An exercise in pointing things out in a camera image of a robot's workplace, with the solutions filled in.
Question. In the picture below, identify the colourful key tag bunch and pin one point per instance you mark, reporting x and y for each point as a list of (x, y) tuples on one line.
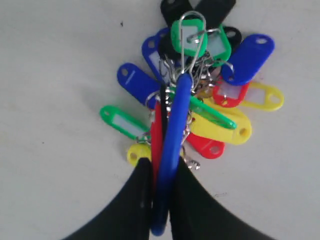
[(180, 71)]

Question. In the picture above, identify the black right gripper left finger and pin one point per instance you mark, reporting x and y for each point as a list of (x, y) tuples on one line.
[(128, 215)]

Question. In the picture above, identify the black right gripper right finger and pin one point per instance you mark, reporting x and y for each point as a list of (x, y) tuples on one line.
[(195, 215)]

